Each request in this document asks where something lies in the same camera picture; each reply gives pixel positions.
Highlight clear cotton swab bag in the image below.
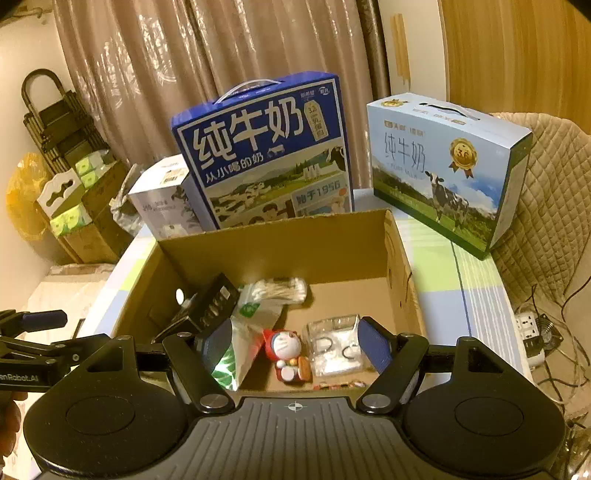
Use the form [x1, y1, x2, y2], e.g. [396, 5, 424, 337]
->
[238, 277, 310, 308]

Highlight white power strip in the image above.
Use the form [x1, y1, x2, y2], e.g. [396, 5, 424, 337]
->
[514, 310, 546, 368]

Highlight square metal mesh fan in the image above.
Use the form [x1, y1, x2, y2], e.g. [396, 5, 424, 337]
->
[533, 314, 570, 356]

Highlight light blue milk carton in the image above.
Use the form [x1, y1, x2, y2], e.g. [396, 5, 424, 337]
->
[366, 92, 534, 260]

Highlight beige quilted chair cover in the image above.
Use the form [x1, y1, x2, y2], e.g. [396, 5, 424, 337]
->
[485, 111, 591, 297]

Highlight tangle of floor cables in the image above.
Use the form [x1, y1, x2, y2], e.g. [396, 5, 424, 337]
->
[508, 277, 591, 417]

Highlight checked pastel tablecloth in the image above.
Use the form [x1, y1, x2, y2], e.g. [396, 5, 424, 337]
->
[83, 189, 533, 385]

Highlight brown cardboard carton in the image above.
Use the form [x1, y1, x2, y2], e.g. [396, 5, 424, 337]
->
[81, 161, 131, 218]
[51, 205, 122, 264]

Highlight white printed sheet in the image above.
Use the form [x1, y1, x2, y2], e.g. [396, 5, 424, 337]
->
[23, 273, 112, 325]

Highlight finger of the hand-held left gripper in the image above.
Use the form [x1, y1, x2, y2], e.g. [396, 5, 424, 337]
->
[0, 310, 68, 337]
[0, 335, 112, 366]

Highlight silver foil bag green label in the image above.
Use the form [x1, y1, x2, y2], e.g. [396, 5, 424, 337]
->
[210, 295, 285, 392]

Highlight crumpled clear plastic bag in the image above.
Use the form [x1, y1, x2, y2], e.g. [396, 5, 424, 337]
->
[110, 185, 140, 232]

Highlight beige patterned curtain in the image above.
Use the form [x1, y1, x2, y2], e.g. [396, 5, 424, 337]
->
[53, 0, 391, 222]

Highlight dark blue milk carton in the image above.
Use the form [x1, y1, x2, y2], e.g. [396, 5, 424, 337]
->
[171, 71, 356, 232]

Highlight flat cardboard sheet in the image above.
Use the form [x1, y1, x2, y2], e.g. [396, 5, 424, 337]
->
[46, 263, 116, 282]

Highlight clear plastic box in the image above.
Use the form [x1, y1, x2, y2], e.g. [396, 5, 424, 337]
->
[305, 314, 378, 377]

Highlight yellow plastic bag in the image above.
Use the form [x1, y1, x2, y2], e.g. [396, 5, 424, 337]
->
[6, 152, 54, 241]

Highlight white carved wooden board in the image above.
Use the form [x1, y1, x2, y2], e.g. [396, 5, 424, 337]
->
[36, 167, 86, 223]

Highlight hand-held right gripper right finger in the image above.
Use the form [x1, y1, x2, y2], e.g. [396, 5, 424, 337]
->
[358, 316, 509, 414]

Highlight black shaver box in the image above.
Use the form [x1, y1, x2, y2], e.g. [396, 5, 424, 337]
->
[150, 272, 241, 345]

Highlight white humidifier box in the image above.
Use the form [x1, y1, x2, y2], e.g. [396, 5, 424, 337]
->
[128, 154, 204, 241]

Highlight brown cardboard box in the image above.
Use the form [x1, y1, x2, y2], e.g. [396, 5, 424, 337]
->
[111, 209, 428, 403]

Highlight folded step ladder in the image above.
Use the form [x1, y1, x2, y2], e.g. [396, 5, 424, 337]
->
[22, 69, 110, 163]

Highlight person's left hand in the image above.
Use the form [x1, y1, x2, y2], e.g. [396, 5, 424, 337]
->
[0, 391, 22, 462]

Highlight green tissue packs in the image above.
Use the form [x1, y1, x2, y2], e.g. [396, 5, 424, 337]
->
[50, 205, 91, 236]
[74, 154, 105, 186]

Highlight red cat figure toy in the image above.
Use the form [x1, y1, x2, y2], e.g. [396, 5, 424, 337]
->
[262, 329, 310, 384]

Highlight wooden door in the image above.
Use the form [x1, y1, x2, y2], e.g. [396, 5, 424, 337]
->
[438, 0, 591, 125]

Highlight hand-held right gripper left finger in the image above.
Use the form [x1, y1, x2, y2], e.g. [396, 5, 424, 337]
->
[85, 318, 236, 414]

